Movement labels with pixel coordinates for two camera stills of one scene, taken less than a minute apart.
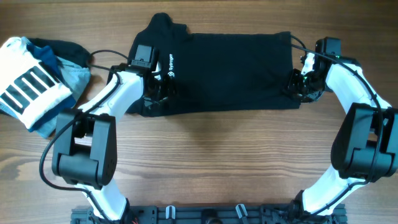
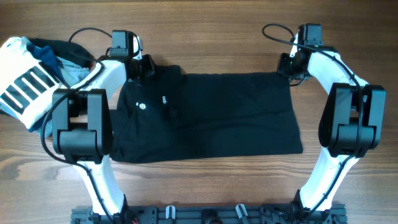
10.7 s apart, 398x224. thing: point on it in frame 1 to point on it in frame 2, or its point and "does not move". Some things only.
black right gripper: (300, 86) to (285, 66)
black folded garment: (64, 50) does not move
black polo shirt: (222, 71) to (169, 115)
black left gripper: (170, 91) to (150, 68)
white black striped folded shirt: (28, 89) does not move
